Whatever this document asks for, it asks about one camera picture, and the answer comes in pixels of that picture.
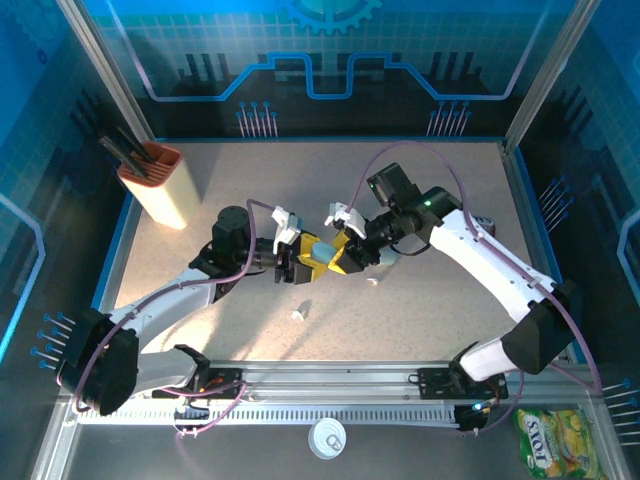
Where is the blue charging case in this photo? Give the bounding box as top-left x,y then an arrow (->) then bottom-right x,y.
310,241 -> 337,266

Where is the beige holder with orange rim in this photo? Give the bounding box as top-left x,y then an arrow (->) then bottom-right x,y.
117,141 -> 201,231

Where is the purple candy bag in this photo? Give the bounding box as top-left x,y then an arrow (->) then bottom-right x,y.
469,214 -> 500,240

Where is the black utensil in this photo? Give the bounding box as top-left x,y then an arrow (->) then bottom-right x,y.
97,132 -> 150,179
116,127 -> 157,164

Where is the white can lid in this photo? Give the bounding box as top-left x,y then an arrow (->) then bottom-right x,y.
307,417 -> 347,460

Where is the black connector with LED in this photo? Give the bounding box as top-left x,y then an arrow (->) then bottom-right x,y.
455,402 -> 494,435

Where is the yellow-green candy bag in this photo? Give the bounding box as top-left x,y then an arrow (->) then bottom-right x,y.
513,408 -> 609,480

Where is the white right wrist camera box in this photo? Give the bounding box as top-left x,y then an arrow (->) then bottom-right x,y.
323,201 -> 367,237

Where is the aluminium mounting rail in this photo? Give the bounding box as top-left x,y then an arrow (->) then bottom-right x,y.
58,359 -> 601,401

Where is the aluminium side rail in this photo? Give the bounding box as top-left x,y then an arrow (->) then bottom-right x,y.
499,141 -> 574,362
92,192 -> 146,321

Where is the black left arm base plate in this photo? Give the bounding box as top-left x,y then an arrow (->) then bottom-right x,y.
151,366 -> 246,401

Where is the white slotted cable duct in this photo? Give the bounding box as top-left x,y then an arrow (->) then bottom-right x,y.
74,403 -> 459,426

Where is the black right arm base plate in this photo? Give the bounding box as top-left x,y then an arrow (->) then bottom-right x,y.
417,367 -> 510,401

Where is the aluminium frame post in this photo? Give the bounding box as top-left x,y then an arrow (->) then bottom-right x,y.
54,0 -> 156,144
503,0 -> 604,144

